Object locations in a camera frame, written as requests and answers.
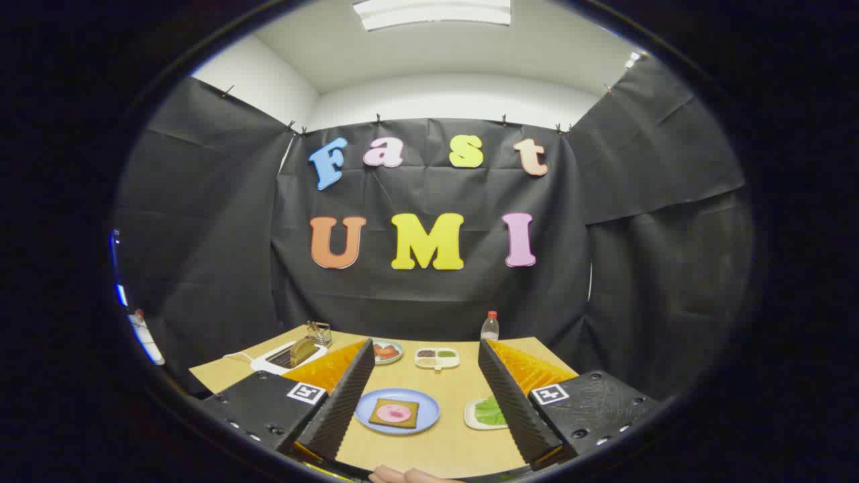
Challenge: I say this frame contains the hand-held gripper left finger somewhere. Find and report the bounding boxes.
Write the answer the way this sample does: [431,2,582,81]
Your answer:
[199,339,376,464]

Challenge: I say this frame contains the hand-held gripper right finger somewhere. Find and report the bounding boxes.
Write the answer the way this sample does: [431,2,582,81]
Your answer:
[478,339,662,472]

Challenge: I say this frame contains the green lettuce leaf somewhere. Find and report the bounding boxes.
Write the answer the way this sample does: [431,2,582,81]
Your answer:
[474,396,507,426]

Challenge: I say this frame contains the toasted brown bread slice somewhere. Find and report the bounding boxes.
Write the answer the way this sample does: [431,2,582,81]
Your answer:
[290,337,320,367]

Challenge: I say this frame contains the blue plate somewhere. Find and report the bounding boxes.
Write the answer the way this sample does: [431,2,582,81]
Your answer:
[354,388,442,435]

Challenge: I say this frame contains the brown bread slice with ham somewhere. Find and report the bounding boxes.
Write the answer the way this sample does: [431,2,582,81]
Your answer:
[368,398,420,429]

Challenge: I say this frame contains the small white plate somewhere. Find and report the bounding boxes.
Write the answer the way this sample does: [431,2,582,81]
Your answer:
[464,396,509,431]

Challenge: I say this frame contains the pale green plate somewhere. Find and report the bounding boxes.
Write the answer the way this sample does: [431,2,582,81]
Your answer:
[371,339,405,366]

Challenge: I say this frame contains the white toaster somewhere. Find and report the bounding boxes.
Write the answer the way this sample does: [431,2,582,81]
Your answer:
[250,339,328,375]

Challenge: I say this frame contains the white divided grain dish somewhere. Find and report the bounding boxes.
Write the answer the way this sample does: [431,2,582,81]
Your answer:
[414,347,461,371]

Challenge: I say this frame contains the black backdrop cloth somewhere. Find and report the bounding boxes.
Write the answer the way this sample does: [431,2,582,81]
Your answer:
[111,57,756,403]

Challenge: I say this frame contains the white and red object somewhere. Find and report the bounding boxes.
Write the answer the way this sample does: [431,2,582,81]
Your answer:
[128,309,165,366]

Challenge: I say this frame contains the ceiling light panel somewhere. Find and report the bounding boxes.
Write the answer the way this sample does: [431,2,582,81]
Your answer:
[354,0,512,32]

